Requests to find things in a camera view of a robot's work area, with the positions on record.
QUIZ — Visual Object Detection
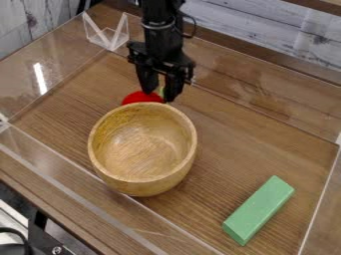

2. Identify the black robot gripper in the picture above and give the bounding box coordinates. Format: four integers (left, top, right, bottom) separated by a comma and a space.
127, 19, 195, 103

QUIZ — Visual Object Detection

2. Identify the red plush fruit green leaf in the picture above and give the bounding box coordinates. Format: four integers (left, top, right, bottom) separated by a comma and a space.
121, 90, 164, 106

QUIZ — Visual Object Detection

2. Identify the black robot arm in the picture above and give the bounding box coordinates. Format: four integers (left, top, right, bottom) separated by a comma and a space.
127, 0, 195, 103

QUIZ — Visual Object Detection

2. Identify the wooden bowl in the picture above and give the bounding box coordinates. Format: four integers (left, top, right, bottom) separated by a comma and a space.
86, 103, 197, 197

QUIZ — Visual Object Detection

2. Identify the clear acrylic tray barrier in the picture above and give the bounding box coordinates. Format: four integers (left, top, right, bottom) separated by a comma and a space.
0, 3, 341, 255

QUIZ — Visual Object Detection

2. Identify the green rectangular block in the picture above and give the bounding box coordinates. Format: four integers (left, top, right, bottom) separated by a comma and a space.
222, 175, 294, 246

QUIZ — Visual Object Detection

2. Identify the black equipment at table corner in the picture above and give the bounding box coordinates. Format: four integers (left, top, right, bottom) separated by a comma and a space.
0, 209, 76, 255

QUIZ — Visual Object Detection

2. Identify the clear acrylic corner bracket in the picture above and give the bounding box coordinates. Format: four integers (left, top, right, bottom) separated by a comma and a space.
81, 13, 129, 52

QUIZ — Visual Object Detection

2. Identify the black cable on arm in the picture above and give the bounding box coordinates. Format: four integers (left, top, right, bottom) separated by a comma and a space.
177, 11, 197, 40

